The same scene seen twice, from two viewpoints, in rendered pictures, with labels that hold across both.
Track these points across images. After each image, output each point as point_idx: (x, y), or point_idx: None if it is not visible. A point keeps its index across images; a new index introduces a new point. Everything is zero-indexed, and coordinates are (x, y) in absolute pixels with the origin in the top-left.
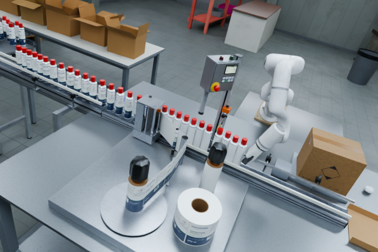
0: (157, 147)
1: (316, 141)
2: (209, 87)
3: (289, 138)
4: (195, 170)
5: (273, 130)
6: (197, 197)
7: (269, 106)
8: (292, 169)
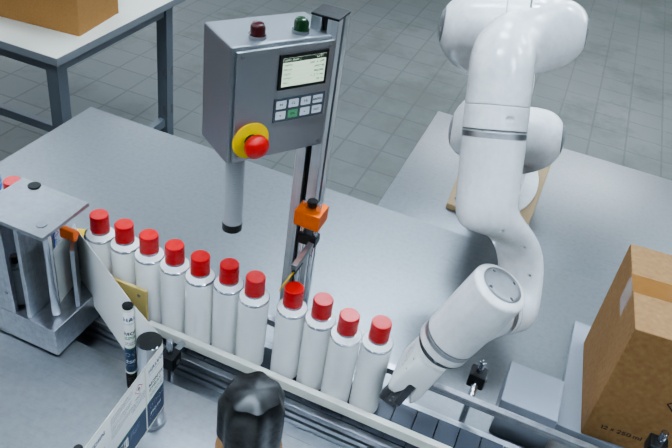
0: (80, 364)
1: (647, 305)
2: (227, 144)
3: (560, 266)
4: (209, 446)
5: (473, 297)
6: None
7: (456, 202)
8: (569, 391)
